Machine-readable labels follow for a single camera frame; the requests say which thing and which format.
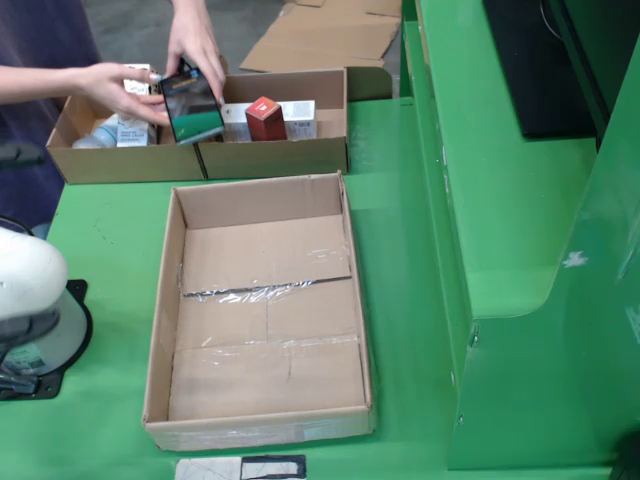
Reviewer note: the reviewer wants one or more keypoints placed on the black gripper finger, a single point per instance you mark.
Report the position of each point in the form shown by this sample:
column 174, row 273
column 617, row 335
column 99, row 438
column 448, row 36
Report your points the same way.
column 20, row 156

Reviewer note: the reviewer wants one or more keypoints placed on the cow print hand cream box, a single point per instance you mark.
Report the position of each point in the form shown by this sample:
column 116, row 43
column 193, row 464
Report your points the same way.
column 132, row 136

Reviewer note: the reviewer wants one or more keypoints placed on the dark green box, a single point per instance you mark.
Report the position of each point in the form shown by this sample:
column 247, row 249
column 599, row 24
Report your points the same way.
column 192, row 107

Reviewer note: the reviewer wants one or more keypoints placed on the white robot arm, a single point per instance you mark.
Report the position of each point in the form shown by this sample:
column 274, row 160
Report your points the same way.
column 25, row 275

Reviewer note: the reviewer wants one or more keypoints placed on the bare person forearm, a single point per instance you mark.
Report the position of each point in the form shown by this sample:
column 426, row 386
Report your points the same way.
column 189, row 9
column 35, row 82

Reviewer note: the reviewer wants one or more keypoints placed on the open brown cardboard box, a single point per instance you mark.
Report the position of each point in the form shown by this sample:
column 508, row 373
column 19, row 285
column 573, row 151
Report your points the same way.
column 125, row 165
column 280, row 160

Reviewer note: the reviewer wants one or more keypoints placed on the shallow cardboard tray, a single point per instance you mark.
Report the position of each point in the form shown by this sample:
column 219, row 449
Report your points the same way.
column 265, row 320

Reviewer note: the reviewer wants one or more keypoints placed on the open flat cardboard mailer box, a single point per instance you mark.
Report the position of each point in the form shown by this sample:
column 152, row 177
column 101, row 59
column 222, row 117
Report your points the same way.
column 320, row 40

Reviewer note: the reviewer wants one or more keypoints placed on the bare person hand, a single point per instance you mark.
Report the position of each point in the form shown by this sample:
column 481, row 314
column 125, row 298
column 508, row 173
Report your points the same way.
column 195, row 42
column 107, row 85

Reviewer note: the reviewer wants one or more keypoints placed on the white and teal bottle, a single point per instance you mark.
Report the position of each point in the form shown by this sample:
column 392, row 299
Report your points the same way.
column 100, row 136

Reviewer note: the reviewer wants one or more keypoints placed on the person in purple shirt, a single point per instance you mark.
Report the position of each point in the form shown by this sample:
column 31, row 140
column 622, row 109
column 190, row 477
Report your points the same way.
column 30, row 30

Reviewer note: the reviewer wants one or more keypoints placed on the small red brown carton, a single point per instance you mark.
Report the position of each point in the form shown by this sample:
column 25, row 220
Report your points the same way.
column 265, row 125

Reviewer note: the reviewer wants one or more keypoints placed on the flat white carton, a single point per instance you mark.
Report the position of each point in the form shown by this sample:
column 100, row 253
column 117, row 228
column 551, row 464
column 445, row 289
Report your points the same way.
column 300, row 120

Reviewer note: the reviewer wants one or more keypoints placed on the green metal shelf stand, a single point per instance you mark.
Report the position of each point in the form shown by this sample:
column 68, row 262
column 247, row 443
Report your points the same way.
column 500, row 200

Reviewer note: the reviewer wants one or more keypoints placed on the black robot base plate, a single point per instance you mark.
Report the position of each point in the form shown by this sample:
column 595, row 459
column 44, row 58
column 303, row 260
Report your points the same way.
column 55, row 380

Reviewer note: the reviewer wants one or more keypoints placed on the paper card with black frame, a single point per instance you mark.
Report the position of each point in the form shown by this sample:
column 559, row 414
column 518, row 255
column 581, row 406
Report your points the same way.
column 210, row 470

